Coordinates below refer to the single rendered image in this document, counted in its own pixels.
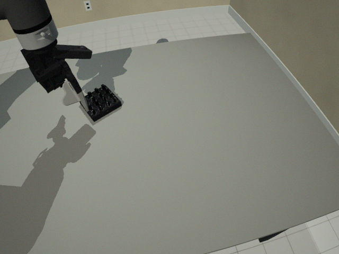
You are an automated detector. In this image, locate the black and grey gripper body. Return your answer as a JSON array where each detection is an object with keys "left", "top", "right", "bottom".
[{"left": 21, "top": 39, "right": 71, "bottom": 93}]

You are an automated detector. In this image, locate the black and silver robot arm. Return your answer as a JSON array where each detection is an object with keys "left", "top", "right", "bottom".
[{"left": 0, "top": 0, "right": 92, "bottom": 59}]

